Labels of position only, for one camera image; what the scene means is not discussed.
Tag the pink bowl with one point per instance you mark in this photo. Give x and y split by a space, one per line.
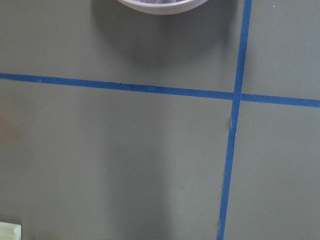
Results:
162 7

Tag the wooden cutting board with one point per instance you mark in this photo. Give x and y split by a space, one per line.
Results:
10 231

